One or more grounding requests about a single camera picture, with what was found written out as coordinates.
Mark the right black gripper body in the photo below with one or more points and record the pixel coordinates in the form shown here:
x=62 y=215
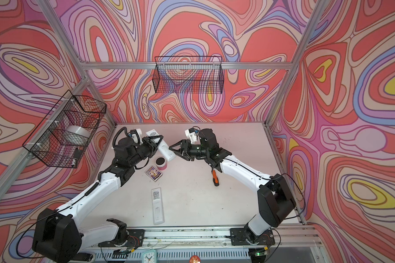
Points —
x=196 y=150

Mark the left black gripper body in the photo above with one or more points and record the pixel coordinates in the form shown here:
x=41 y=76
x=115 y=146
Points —
x=141 y=153

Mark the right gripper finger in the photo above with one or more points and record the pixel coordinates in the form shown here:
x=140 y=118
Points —
x=182 y=145
x=183 y=154

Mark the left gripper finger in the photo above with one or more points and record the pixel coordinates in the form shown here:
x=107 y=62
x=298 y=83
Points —
x=153 y=141
x=150 y=151

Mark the orange handled screwdriver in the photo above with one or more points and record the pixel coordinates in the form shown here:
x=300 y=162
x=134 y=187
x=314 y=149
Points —
x=215 y=178

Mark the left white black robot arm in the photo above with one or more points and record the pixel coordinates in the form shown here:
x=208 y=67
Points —
x=58 y=235

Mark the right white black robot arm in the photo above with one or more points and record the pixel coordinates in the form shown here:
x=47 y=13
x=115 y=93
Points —
x=275 y=199

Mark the white remote near front edge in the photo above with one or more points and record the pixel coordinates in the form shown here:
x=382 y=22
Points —
x=158 y=215

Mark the pink round speaker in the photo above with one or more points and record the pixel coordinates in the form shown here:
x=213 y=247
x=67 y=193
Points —
x=161 y=163

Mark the purple card box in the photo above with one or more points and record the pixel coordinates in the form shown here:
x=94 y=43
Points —
x=154 y=173

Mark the white tape roll in basket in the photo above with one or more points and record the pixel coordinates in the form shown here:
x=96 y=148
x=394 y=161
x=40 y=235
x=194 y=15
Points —
x=76 y=135

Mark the red round button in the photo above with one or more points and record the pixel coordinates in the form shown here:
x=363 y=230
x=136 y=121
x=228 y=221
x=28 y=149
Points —
x=194 y=259

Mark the small white clock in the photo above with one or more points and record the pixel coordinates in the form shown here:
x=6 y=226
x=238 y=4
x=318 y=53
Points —
x=149 y=256

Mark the black wire basket on back wall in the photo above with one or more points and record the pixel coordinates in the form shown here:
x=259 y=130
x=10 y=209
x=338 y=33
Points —
x=181 y=74

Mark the black wire basket on wall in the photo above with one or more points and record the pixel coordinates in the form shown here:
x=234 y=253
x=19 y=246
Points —
x=181 y=74
x=49 y=147

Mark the black wire basket on left wall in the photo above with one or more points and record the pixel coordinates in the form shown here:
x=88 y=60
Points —
x=49 y=147

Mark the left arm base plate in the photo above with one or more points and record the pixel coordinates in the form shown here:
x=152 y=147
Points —
x=133 y=239

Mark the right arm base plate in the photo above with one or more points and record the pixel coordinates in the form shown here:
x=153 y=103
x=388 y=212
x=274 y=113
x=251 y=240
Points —
x=242 y=237

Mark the black white device on rail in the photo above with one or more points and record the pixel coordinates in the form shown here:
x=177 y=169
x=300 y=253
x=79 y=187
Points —
x=83 y=258

